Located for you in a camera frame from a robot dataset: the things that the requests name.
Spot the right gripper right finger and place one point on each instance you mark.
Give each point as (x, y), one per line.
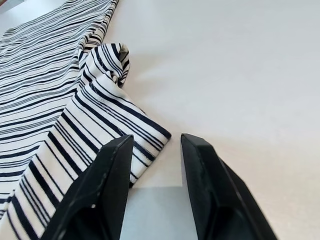
(215, 197)

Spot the black and white striped T-shirt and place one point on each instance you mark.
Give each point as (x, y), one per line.
(50, 82)

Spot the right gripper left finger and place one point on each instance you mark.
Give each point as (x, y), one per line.
(100, 195)

